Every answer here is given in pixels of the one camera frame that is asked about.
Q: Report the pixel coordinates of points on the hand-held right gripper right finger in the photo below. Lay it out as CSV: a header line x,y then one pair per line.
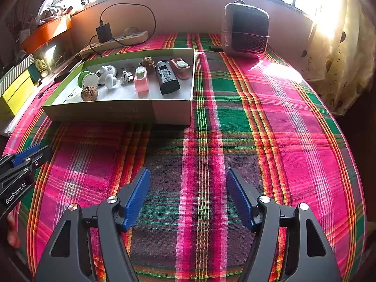
x,y
239,196

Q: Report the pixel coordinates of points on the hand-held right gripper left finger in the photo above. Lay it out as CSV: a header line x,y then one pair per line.
x,y
138,196

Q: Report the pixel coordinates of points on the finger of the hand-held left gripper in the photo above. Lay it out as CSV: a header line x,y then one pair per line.
x,y
41,154
26,154

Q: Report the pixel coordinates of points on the white round printed cap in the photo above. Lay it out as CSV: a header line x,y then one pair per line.
x,y
72,97

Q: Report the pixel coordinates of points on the small brown walnut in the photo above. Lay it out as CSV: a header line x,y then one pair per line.
x,y
88,93

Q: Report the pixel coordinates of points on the green and white cardboard box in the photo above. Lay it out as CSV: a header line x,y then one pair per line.
x,y
117,111

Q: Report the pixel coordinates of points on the green and white spool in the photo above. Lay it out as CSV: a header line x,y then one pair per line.
x,y
88,79

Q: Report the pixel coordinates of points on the white mushroom-shaped knob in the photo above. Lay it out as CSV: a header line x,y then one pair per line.
x,y
110,82

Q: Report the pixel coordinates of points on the white dome-shaped gadget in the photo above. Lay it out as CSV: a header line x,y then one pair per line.
x,y
107,70

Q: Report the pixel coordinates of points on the pink clip with mint button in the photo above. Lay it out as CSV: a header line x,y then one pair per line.
x,y
180,67
141,80

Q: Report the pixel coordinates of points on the black rectangular device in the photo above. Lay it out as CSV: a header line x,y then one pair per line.
x,y
167,77

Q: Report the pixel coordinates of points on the large lumpy walnut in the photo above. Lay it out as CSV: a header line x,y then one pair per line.
x,y
147,62

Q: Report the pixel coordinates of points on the person's left hand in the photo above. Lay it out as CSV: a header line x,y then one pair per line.
x,y
13,232

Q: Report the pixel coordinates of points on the pink and green plaid blanket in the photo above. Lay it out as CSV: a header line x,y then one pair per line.
x,y
235,141

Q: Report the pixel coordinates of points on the yellow box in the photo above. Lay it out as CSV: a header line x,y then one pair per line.
x,y
16,92

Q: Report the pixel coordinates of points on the black smartphone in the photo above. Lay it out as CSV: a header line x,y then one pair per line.
x,y
67,72

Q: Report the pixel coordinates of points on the green and white striped box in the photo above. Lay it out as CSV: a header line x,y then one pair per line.
x,y
28,61

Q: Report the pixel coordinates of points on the orange planter box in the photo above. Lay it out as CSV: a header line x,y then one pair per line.
x,y
47,32

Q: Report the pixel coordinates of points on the black charger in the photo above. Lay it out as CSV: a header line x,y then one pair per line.
x,y
104,34

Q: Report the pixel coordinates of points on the pale plant leaves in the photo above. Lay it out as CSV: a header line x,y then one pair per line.
x,y
53,7

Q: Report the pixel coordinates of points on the cream power strip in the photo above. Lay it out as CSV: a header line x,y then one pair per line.
x,y
135,37

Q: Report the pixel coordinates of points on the beige space heater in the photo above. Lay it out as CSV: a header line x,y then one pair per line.
x,y
246,32

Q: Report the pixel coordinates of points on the cream patterned curtain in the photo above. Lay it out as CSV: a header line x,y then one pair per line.
x,y
337,64

